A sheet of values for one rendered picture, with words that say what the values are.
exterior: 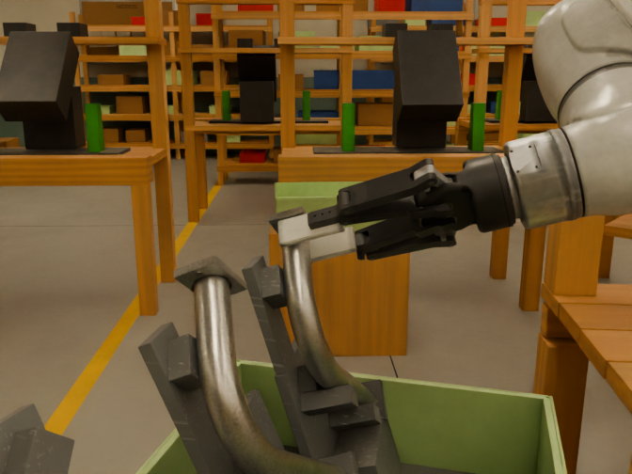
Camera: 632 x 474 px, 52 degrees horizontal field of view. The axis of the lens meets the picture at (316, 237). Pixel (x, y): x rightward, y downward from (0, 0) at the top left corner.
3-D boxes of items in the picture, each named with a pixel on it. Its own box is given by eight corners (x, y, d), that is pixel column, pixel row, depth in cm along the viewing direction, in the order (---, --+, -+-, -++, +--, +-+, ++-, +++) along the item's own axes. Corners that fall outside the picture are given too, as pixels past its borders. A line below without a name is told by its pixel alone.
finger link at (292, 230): (345, 231, 66) (343, 228, 65) (281, 247, 67) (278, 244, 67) (342, 208, 67) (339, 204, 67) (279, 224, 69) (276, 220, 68)
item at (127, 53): (274, 159, 1018) (272, 9, 963) (80, 160, 1009) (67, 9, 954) (275, 155, 1071) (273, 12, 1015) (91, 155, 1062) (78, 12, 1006)
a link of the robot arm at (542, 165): (554, 108, 62) (491, 125, 63) (583, 183, 57) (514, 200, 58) (557, 164, 69) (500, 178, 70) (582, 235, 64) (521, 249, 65)
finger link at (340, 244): (352, 225, 70) (354, 229, 71) (292, 241, 72) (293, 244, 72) (355, 248, 69) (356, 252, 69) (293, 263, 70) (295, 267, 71)
